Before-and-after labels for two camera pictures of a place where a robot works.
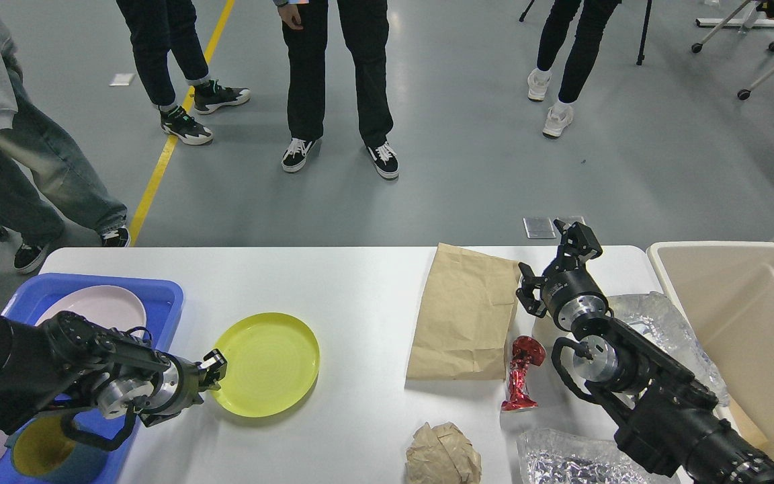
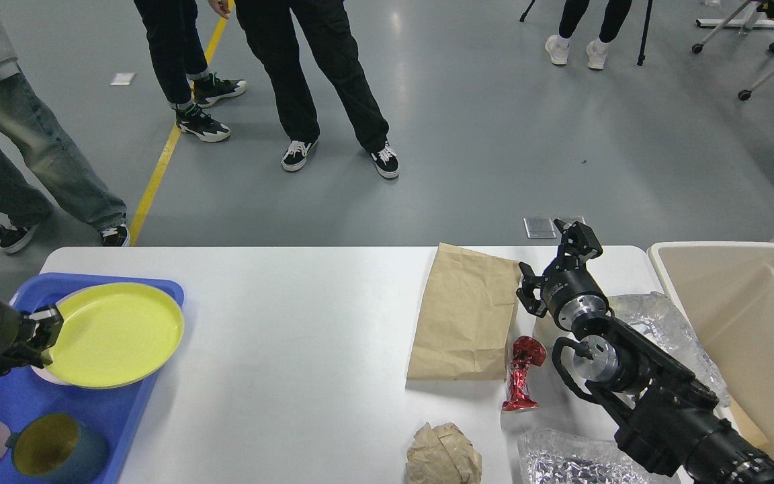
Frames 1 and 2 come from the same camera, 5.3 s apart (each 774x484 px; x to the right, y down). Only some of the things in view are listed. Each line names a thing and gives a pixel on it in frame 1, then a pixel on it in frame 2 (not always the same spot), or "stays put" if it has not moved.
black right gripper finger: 525,294 stays put
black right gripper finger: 578,241 stays put
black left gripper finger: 215,364 -> 43,327
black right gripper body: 571,294 stays put
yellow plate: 272,362 -> 114,335
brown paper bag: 463,323 stays put
